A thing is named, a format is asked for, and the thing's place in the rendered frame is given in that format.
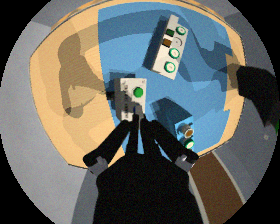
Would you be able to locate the blue flat mat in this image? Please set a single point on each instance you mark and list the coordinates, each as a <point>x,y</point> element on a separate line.
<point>129,35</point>

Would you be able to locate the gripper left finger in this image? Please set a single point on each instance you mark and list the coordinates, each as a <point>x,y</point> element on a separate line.
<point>96,160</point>

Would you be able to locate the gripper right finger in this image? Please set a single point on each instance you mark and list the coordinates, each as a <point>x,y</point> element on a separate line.
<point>169,144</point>

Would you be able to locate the blue rectangular tube holder block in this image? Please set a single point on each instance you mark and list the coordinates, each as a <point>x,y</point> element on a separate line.
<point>179,117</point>

